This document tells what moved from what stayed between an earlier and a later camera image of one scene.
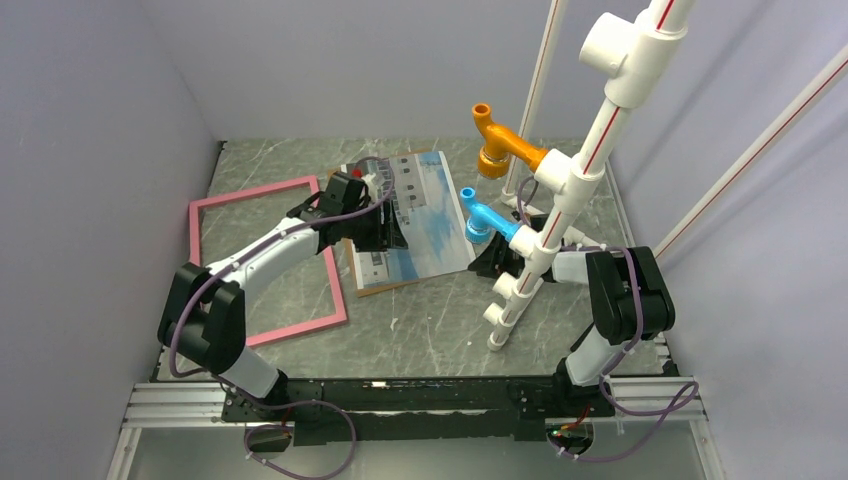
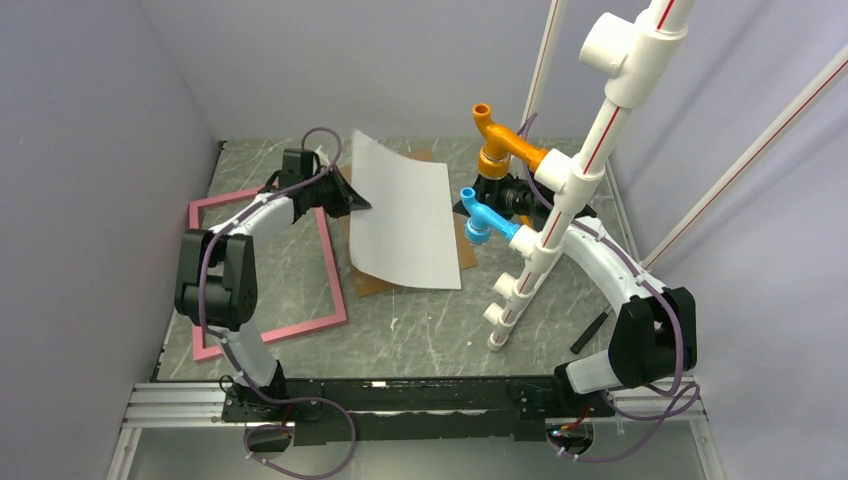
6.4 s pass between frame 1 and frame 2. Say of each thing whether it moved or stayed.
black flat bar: stayed
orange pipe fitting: stayed
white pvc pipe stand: stayed
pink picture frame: stayed
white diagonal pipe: stayed
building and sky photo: moved
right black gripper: moved
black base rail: stayed
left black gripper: moved
